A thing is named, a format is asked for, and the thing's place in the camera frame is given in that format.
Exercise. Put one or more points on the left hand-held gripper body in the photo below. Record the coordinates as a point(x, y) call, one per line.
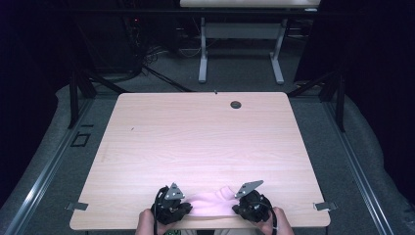
point(169, 205)

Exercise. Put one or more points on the black metal frame stand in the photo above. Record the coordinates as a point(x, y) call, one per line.
point(80, 84)
point(332, 88)

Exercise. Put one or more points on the power strip with red light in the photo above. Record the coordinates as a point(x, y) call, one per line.
point(135, 24)

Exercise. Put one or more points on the aluminium floor rail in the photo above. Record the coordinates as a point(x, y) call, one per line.
point(359, 173)
point(42, 182)

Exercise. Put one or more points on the pink cloth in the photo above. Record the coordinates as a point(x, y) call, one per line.
point(212, 204)

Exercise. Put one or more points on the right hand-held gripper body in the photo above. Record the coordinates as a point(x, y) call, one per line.
point(254, 204)

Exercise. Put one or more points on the person's right hand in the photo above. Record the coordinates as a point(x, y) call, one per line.
point(279, 223)

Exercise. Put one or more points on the grey metal table bracket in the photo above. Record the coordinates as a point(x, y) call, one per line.
point(76, 206)
point(325, 206)

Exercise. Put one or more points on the person's left hand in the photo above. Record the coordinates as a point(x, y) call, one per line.
point(147, 223)

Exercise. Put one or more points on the round grey table grommet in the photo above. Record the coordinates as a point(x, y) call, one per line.
point(235, 104)

